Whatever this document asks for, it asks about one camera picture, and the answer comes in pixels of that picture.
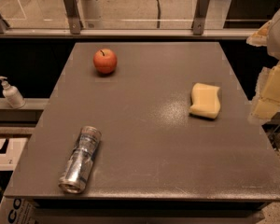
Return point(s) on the yellow sponge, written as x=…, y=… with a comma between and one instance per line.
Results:
x=205, y=101

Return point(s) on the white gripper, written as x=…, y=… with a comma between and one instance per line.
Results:
x=279, y=36

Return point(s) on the silver aluminium can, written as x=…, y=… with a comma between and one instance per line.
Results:
x=78, y=168

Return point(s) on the right metal railing bracket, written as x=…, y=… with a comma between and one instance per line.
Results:
x=200, y=16

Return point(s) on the red apple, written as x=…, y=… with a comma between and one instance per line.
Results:
x=105, y=61

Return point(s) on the white cardboard box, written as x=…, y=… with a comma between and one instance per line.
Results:
x=16, y=211

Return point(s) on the white pump bottle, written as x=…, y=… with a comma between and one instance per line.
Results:
x=12, y=94

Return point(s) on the left metal railing bracket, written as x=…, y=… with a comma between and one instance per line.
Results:
x=72, y=14

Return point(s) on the metal railing bracket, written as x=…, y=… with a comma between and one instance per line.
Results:
x=72, y=14
x=200, y=16

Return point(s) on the white pipe post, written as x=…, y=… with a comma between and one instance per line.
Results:
x=91, y=14

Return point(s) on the glass barrier panel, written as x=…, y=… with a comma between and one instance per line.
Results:
x=142, y=14

